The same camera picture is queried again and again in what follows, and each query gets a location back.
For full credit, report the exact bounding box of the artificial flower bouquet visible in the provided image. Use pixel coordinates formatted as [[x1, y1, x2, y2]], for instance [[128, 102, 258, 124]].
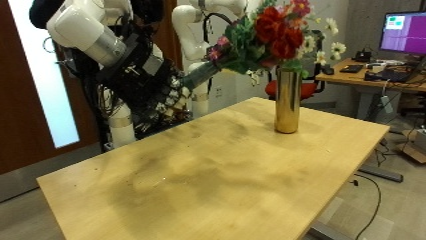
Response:
[[180, 0, 349, 92]]

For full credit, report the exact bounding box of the gold cylinder vase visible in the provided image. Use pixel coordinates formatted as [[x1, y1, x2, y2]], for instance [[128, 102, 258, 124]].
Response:
[[273, 66, 303, 135]]

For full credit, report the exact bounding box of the black robot stand with electronics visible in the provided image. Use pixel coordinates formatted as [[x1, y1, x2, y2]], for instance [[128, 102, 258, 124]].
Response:
[[54, 43, 197, 151]]

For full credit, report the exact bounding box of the brown door with window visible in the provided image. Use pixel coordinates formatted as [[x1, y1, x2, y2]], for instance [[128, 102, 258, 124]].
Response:
[[0, 0, 101, 176]]

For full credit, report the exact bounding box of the black red office chair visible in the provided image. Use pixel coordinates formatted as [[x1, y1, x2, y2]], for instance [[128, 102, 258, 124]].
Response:
[[263, 29, 326, 102]]

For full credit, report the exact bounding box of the wooden office desk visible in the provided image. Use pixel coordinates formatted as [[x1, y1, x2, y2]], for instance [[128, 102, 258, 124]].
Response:
[[314, 57, 426, 123]]

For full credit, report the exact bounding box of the black keyboard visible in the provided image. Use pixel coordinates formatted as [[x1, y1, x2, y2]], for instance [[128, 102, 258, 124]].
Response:
[[338, 64, 366, 74]]

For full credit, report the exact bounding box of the black desk phone dock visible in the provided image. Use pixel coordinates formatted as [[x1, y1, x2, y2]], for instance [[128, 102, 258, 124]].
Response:
[[353, 47, 373, 63]]

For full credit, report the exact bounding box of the white hanging power strip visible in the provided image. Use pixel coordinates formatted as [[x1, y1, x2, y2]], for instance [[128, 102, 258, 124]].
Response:
[[379, 94, 395, 115]]

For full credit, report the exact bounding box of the black laptop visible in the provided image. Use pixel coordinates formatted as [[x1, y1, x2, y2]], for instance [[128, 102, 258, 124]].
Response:
[[363, 68, 417, 83]]

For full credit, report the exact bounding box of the computer monitor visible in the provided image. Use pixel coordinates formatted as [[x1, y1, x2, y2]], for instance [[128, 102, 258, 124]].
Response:
[[378, 10, 426, 57]]

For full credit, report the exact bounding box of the cardboard box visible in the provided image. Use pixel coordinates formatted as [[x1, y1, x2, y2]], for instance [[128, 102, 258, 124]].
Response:
[[395, 128, 426, 164]]

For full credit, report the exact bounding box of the black cable sleeve bundle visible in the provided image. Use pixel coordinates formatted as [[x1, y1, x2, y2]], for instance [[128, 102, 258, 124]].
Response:
[[28, 0, 66, 30]]

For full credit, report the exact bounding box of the grey table frame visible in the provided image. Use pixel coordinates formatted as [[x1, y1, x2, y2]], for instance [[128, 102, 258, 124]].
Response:
[[303, 163, 405, 240]]

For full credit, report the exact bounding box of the black floor cable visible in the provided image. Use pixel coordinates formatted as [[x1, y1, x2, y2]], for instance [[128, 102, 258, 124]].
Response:
[[350, 173, 383, 240]]

